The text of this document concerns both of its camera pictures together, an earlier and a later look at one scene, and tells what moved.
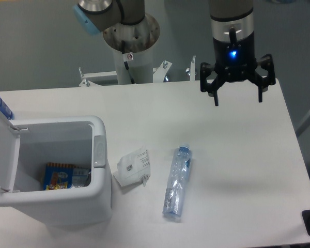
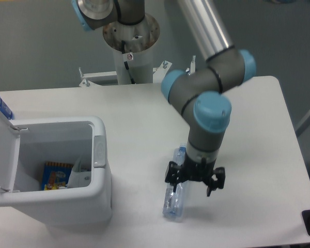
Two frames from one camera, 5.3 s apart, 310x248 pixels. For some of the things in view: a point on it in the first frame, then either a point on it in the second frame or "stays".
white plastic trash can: (19, 150) stays
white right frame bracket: (159, 73) stays
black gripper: (235, 61) to (192, 170)
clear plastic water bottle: (173, 202) stays
